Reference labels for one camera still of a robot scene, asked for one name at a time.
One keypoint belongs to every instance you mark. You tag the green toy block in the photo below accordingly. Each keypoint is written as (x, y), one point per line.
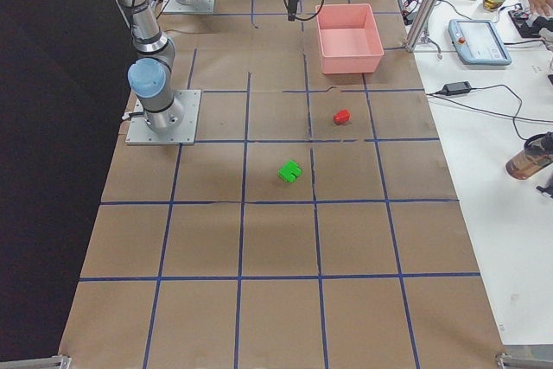
(290, 171)

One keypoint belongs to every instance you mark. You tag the pink plastic box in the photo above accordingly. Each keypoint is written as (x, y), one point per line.
(348, 39)

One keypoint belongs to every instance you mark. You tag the red toy block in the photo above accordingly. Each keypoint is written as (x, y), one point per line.
(342, 117)

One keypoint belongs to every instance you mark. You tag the black power adapter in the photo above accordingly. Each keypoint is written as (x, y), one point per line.
(457, 88)

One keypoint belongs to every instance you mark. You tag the blue teach pendant tablet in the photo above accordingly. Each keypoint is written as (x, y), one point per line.
(477, 42)

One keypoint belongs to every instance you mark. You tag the brown water bottle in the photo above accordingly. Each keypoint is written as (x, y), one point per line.
(535, 156)

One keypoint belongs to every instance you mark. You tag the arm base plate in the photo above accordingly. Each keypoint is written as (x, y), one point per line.
(176, 125)
(197, 7)

